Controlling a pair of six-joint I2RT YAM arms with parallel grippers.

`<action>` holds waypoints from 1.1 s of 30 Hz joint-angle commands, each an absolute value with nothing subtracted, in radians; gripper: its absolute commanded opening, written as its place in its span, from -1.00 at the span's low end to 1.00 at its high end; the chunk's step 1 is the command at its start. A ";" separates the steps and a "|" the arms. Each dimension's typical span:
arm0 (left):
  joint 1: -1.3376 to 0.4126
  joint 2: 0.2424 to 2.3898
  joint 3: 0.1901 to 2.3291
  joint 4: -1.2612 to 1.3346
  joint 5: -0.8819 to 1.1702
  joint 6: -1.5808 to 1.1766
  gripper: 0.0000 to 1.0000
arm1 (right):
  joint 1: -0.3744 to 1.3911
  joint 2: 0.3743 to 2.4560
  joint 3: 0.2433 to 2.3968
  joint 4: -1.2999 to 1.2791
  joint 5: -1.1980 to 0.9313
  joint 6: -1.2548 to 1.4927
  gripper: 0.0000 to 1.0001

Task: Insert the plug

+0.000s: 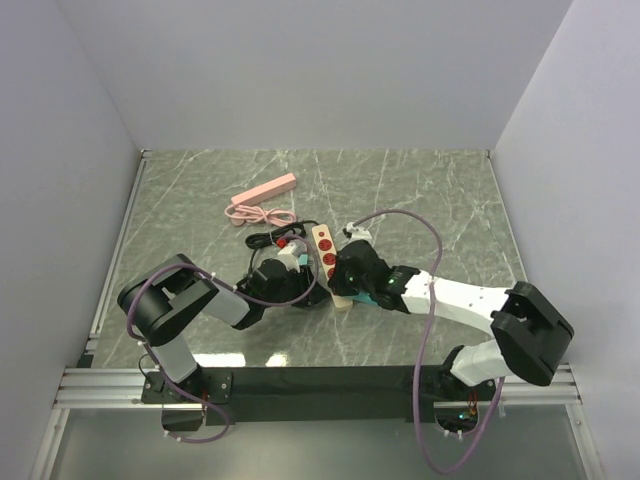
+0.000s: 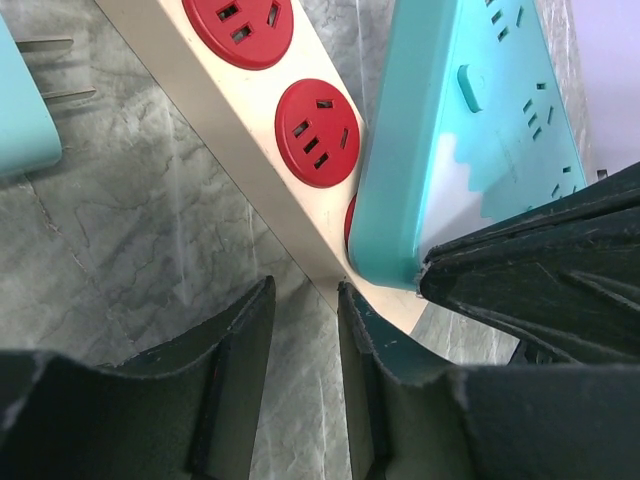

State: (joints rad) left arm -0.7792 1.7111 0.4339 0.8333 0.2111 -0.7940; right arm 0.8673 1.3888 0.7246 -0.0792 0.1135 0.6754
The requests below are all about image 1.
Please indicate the teal triangular power strip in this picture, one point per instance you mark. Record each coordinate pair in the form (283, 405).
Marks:
(364, 298)

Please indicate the beige red power strip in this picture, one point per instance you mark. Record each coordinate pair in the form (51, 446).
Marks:
(327, 253)

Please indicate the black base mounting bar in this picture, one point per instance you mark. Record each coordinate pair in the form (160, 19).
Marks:
(274, 394)

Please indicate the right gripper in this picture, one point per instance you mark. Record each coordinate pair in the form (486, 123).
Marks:
(337, 284)

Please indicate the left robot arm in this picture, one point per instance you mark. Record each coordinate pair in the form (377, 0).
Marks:
(162, 303)

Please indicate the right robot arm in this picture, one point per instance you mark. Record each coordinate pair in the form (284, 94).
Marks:
(528, 336)

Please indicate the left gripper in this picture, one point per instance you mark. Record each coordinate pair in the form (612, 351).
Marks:
(304, 279)

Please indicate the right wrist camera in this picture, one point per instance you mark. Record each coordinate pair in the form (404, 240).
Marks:
(355, 233)

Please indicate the aluminium table edge rail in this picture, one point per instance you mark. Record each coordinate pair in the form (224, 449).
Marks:
(86, 358)

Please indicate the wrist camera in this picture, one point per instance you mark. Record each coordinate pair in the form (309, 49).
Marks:
(289, 255)
(355, 233)

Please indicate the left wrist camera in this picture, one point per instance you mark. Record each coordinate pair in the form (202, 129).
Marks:
(289, 255)

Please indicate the pink power strip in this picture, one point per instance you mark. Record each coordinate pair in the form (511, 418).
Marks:
(265, 191)

